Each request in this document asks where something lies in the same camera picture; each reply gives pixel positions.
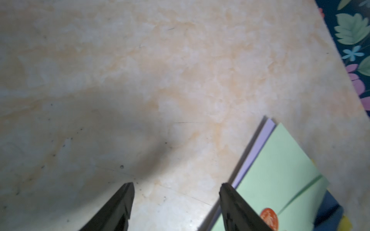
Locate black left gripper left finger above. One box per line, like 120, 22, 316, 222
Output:
80, 182, 135, 231

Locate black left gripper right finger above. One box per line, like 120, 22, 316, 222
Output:
219, 183, 272, 231

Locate light green envelope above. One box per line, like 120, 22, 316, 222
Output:
210, 122, 330, 231

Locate lavender envelope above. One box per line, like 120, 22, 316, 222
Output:
199, 116, 276, 231

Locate dark blue envelope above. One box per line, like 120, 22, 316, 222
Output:
313, 191, 344, 231

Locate yellow envelope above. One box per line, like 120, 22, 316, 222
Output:
337, 215, 353, 231

